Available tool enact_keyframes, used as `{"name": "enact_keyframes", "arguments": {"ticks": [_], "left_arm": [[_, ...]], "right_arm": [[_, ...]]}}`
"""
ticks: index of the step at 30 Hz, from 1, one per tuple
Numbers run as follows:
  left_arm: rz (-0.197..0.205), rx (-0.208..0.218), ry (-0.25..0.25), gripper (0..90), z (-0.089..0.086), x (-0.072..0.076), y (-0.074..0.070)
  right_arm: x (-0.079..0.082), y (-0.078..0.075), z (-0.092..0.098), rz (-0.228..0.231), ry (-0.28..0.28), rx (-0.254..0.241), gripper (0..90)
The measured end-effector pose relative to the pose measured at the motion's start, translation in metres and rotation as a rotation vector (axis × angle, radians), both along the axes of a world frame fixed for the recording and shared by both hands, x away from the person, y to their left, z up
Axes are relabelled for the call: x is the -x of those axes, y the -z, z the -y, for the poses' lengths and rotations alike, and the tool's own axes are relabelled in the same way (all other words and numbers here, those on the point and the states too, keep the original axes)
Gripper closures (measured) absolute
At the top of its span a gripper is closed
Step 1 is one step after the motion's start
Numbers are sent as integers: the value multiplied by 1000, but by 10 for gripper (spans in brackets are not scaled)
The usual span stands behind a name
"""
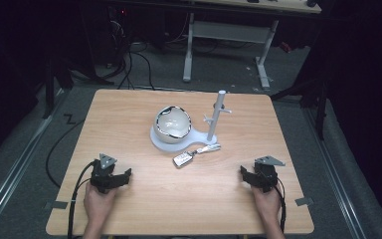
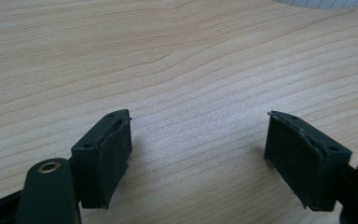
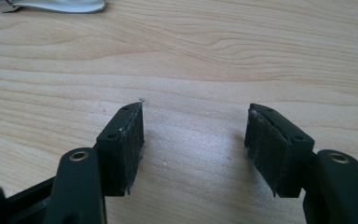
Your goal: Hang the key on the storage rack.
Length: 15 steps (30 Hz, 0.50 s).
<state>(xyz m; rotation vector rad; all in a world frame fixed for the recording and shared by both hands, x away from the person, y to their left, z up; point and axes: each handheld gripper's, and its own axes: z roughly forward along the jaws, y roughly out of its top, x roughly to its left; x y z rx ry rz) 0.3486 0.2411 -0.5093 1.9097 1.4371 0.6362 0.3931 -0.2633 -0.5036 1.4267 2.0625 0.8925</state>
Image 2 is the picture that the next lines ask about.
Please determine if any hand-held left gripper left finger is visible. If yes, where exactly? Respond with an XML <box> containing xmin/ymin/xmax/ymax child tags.
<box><xmin>70</xmin><ymin>108</ymin><xmax>133</xmax><ymax>210</ymax></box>

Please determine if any white gridded mat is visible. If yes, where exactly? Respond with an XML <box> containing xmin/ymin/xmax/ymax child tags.
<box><xmin>276</xmin><ymin>0</ymin><xmax>358</xmax><ymax>9</ymax></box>

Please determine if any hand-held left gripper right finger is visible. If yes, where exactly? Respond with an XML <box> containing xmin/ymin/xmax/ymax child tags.
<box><xmin>263</xmin><ymin>110</ymin><xmax>353</xmax><ymax>212</ymax></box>

